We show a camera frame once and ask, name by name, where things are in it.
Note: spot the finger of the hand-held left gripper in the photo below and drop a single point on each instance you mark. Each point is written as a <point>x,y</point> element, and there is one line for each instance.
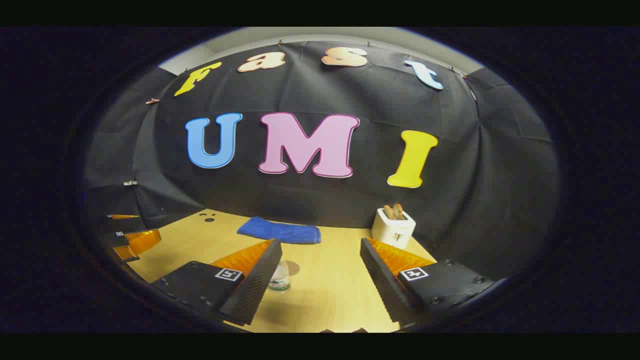
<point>142,241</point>
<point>122,224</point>

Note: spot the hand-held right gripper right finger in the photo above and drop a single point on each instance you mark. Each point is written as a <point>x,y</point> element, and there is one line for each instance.
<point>382,280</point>

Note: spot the white toaster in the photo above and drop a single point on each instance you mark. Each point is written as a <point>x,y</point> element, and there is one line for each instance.
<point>392,231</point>

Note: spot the black backdrop cloth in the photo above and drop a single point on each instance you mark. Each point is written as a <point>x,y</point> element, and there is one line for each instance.
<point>310,200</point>

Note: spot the blue towel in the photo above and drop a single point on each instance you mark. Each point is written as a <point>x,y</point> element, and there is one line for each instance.
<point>280,231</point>

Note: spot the clear plastic water bottle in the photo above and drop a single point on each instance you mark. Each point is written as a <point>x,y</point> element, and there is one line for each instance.
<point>280,280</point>

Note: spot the toasted bread slice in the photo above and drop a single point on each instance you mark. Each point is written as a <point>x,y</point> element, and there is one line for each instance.
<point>399,211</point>
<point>388,212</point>

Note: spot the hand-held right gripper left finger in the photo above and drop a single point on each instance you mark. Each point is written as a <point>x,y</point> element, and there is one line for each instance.
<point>257,285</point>

